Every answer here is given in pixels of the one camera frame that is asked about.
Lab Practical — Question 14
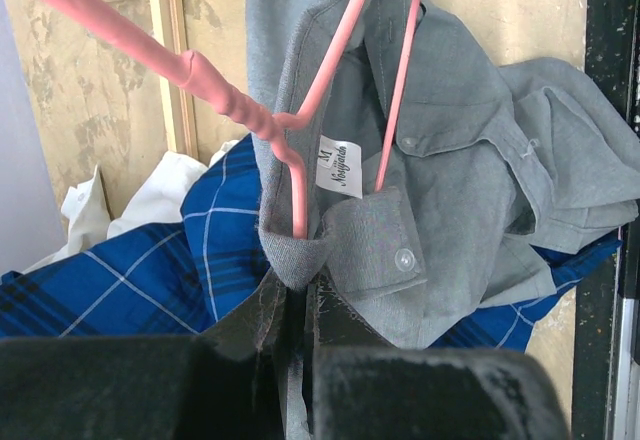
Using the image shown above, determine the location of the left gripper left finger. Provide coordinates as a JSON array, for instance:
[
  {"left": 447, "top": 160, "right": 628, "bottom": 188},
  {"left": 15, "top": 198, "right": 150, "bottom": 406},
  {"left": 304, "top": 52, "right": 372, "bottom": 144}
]
[{"left": 1, "top": 274, "right": 287, "bottom": 439}]

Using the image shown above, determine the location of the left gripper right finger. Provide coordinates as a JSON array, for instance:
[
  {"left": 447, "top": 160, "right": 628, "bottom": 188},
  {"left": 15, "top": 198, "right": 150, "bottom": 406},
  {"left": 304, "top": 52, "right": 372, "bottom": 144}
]
[{"left": 303, "top": 274, "right": 570, "bottom": 439}]

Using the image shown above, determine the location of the grey button shirt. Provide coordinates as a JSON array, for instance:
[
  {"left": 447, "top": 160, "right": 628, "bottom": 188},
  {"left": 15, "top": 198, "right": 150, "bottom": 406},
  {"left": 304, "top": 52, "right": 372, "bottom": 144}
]
[{"left": 244, "top": 0, "right": 640, "bottom": 440}]

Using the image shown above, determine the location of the pink wire hanger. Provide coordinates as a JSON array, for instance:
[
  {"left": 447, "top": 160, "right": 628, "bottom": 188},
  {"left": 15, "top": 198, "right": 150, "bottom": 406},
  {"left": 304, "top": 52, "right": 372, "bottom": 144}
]
[{"left": 42, "top": 0, "right": 421, "bottom": 239}]

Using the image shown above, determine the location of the blue plaid shirt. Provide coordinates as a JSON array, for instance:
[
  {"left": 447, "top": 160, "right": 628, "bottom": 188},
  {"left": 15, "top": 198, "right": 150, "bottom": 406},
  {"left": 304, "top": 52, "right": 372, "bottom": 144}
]
[{"left": 0, "top": 134, "right": 624, "bottom": 354}]

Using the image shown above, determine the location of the white shirt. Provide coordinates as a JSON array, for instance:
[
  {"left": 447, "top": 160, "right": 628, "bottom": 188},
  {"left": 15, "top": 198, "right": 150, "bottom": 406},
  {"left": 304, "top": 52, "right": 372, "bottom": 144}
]
[{"left": 22, "top": 139, "right": 241, "bottom": 274}]

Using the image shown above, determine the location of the wooden clothes rack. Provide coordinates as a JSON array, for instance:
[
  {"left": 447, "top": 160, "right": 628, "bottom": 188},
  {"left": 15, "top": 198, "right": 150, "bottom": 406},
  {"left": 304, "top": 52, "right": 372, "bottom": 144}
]
[{"left": 74, "top": 0, "right": 254, "bottom": 161}]

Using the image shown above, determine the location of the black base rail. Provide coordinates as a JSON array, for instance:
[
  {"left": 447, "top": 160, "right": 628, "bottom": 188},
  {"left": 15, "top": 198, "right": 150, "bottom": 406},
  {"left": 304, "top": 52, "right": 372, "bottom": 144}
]
[{"left": 571, "top": 0, "right": 639, "bottom": 439}]

